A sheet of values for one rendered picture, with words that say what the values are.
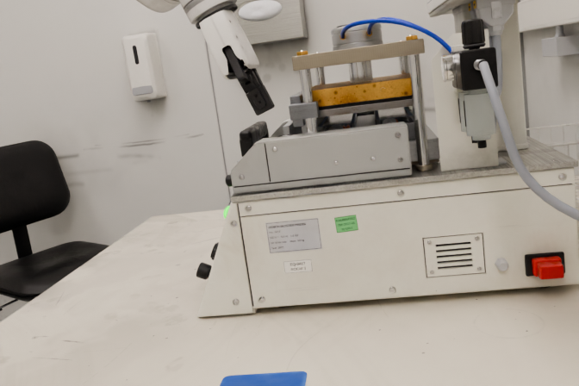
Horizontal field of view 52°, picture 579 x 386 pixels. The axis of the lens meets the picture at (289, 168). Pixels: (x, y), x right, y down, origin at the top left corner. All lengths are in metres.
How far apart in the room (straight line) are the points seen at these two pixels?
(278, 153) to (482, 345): 0.35
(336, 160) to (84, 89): 1.94
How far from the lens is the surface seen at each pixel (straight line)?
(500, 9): 0.84
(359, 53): 0.82
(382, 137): 0.80
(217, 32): 0.94
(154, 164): 2.56
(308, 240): 0.83
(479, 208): 0.83
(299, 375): 0.71
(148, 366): 0.81
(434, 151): 0.86
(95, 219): 2.73
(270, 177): 0.83
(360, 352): 0.75
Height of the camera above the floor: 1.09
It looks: 10 degrees down
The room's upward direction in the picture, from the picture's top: 8 degrees counter-clockwise
